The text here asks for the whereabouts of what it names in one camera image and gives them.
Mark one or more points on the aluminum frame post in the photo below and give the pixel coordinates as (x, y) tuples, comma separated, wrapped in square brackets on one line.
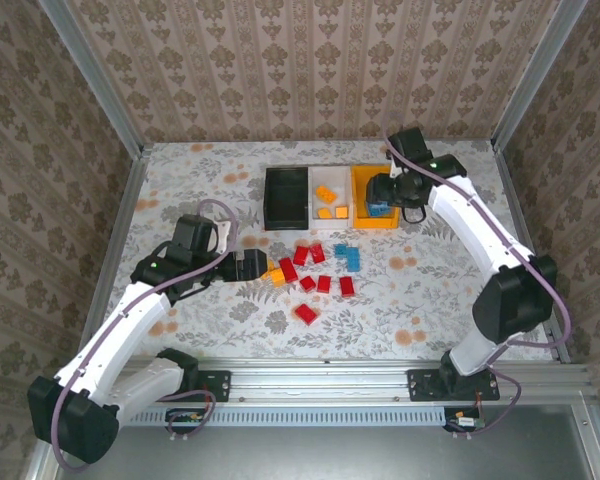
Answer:
[(93, 75), (536, 75)]

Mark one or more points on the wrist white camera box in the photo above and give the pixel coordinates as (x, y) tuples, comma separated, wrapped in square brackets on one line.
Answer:
[(223, 239), (393, 168)]

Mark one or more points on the blue lego brick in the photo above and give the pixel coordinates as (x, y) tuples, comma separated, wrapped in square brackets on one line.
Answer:
[(341, 250), (353, 260), (378, 208)]

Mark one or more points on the aluminum table side rail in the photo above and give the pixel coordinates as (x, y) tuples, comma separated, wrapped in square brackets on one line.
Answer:
[(525, 225), (121, 225)]

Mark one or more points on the floral printed table cover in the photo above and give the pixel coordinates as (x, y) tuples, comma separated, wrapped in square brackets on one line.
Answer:
[(430, 325)]

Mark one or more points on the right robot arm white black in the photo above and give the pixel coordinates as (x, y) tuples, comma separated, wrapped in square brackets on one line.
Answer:
[(480, 230)]

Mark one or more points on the black plastic bin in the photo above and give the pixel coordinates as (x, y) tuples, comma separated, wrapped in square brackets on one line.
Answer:
[(286, 197)]

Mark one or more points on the orange plastic bin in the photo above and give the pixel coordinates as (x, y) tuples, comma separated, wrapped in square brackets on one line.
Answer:
[(380, 223)]

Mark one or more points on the long orange lego brick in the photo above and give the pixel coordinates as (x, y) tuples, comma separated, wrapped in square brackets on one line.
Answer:
[(326, 194)]

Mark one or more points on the long red lego brick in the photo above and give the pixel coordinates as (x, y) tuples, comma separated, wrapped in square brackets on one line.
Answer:
[(288, 270)]

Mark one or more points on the gray metal panel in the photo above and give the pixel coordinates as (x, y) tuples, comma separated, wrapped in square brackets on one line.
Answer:
[(305, 455)]

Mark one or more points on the aluminum base rail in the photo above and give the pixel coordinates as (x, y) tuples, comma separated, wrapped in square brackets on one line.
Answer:
[(320, 380)]

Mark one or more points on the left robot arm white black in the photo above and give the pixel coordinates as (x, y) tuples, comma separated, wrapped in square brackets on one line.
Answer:
[(130, 320)]

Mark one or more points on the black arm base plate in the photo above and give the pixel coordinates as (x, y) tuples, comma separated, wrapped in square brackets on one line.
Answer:
[(422, 385), (221, 384)]

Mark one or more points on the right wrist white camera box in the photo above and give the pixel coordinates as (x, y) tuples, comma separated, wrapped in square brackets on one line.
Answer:
[(393, 168)]

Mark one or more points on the white plastic bin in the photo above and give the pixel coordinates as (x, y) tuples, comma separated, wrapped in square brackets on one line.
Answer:
[(337, 179)]

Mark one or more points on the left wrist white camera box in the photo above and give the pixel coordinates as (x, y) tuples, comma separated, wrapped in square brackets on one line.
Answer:
[(223, 239)]

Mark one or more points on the small connector circuit board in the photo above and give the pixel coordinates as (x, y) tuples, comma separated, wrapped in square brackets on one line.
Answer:
[(465, 422), (182, 419)]

